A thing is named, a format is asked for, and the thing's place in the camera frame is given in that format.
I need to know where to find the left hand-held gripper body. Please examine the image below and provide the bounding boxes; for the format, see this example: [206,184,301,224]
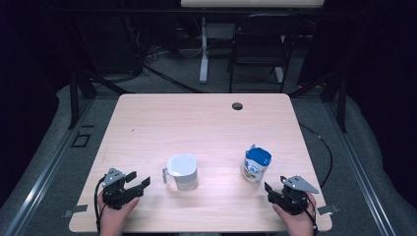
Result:
[101,167,146,210]

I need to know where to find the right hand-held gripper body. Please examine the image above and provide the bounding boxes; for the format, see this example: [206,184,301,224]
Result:
[268,175,320,216]

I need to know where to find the blue and white milk pouch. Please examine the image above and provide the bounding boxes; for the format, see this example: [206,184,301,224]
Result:
[240,144,273,185]

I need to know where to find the clear jug with white lid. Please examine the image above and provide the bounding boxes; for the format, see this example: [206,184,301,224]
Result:
[161,153,200,192]

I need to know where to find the person's right hand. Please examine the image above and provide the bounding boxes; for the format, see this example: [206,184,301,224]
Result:
[272,193,318,236]

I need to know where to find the person's left hand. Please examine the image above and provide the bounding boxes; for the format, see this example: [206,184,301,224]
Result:
[97,197,141,236]

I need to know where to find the grey tape strip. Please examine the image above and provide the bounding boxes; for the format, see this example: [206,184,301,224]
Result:
[61,204,89,219]
[316,204,340,216]

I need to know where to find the black metal stand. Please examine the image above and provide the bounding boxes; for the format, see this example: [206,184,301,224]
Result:
[288,69,349,134]
[66,63,133,131]

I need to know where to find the black folding chair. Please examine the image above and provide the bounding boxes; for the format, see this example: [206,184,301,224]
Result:
[227,13,305,94]

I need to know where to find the white desk with metal legs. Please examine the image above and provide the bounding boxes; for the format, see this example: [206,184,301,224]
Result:
[180,0,326,85]

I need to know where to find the left hand-held gripper cable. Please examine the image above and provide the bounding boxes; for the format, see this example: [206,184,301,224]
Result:
[93,178,108,236]

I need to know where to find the hand-held gripper cable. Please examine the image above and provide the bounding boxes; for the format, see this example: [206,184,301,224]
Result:
[93,178,108,236]
[303,193,320,236]

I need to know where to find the right hand-held gripper cable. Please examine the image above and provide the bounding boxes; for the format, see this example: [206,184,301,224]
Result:
[303,193,320,236]

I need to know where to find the thin black floor cable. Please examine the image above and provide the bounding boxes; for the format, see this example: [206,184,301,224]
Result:
[298,122,334,190]

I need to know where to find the aluminium floor rail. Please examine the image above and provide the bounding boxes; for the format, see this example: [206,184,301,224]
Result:
[2,97,96,236]
[322,97,398,236]

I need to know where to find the bundle of floor cables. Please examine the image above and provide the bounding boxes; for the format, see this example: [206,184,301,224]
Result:
[131,40,205,94]

